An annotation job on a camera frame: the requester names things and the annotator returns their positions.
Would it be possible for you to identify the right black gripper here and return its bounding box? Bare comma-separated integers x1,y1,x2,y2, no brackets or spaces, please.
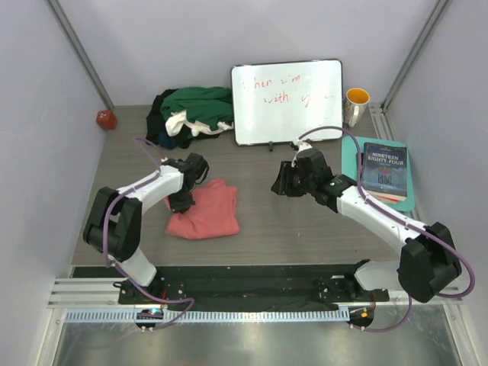
271,161,316,197

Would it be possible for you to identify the pink t shirt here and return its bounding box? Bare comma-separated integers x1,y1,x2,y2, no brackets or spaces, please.
165,179,240,240

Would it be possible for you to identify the white dry-erase board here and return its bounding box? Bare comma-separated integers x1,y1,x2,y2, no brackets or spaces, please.
230,59,343,146

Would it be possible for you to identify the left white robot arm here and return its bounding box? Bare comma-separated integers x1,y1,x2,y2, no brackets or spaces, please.
82,153,209,304

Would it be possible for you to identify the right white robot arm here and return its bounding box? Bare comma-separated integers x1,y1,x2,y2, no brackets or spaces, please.
271,148,462,303

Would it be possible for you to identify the white t shirt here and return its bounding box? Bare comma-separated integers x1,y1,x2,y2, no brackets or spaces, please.
165,111,234,137

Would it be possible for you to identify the green t shirt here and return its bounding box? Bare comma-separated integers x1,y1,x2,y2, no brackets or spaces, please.
160,87,234,130

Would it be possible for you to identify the black t shirt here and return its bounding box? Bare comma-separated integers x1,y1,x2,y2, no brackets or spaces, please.
146,89,191,149

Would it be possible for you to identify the teal tray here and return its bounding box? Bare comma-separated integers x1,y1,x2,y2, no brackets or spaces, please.
342,136,415,212

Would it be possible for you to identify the blue 1984 book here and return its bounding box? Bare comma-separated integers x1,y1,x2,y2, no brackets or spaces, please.
359,141,408,199

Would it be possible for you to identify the red cube eraser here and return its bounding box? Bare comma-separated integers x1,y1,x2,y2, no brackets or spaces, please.
96,110,117,130

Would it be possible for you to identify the yellow white mug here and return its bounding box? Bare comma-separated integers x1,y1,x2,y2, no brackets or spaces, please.
342,88,370,128

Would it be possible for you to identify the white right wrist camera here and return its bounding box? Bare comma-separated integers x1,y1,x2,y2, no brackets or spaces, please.
291,138,313,168

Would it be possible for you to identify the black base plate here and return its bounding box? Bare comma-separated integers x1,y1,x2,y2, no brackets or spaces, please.
117,262,390,310

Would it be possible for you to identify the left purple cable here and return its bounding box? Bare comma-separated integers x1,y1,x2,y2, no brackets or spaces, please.
103,136,169,298

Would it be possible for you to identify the purple cable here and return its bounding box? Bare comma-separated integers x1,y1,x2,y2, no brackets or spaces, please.
103,136,169,298
292,125,476,332

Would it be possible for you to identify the white slotted cable duct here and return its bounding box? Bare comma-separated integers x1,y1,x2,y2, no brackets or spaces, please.
65,307,350,324

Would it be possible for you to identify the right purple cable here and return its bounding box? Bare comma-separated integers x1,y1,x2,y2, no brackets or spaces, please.
292,125,476,332

